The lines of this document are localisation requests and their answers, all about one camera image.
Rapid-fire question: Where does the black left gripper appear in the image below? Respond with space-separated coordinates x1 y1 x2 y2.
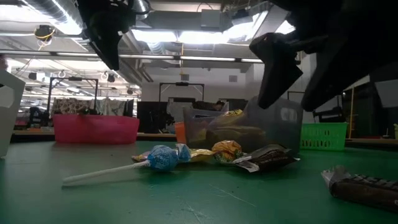
76 0 137 71

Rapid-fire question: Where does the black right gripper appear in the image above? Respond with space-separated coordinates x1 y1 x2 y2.
249 0 398 112

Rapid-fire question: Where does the yellow purple sour candy packet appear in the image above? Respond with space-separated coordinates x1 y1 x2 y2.
131 148 216 164

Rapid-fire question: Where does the long ceiling light bar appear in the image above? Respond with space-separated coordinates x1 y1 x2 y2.
0 49 265 63

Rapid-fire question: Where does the patterned fabric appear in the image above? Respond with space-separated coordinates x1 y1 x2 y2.
51 98 94 115

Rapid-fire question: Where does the green plastic basket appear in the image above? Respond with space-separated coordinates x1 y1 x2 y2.
299 122 349 152

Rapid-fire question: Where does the clear grey plastic bin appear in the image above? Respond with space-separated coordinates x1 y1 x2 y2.
182 96 304 154

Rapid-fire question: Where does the bright ceiling light panel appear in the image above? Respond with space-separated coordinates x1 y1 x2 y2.
130 27 249 45

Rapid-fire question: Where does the red plastic basket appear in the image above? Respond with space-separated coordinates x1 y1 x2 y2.
52 114 141 145

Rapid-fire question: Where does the person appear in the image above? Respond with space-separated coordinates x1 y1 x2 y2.
194 100 226 112

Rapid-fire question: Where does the dark brown chocolate packet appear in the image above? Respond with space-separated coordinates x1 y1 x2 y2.
232 143 301 174

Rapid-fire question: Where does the orange plastic basket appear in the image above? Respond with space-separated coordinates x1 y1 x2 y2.
174 121 187 144

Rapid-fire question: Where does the orange yellow wrapped lollipop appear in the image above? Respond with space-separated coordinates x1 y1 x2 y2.
211 139 244 164

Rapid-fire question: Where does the blue wrapped lollipop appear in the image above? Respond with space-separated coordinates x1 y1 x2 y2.
61 144 180 188

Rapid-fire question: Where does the white plastic bin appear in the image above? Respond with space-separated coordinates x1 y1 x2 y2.
0 70 26 159

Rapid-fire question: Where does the dark brown chocolate bar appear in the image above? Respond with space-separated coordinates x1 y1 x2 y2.
321 165 398 214

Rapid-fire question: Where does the green table mat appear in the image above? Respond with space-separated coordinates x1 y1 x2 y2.
0 140 398 224

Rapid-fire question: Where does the silver air duct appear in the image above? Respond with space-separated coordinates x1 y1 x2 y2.
24 0 82 35

